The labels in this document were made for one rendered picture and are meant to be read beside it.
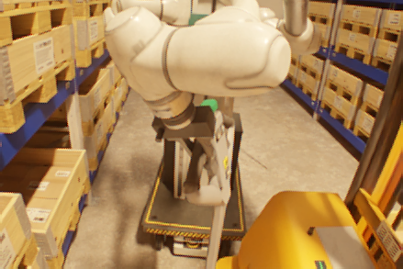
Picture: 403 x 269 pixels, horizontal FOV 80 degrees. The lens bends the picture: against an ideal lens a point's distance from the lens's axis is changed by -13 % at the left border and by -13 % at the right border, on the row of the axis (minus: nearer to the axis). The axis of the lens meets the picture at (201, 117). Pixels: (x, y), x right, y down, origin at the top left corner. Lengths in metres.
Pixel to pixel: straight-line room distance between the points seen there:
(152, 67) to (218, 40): 0.11
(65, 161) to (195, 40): 1.91
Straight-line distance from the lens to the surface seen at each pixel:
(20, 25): 1.44
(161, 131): 0.60
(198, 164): 0.65
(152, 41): 0.43
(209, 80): 0.37
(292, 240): 1.16
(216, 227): 0.93
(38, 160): 2.30
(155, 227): 1.87
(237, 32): 0.36
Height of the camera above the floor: 1.69
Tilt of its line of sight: 24 degrees down
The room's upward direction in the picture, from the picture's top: 5 degrees clockwise
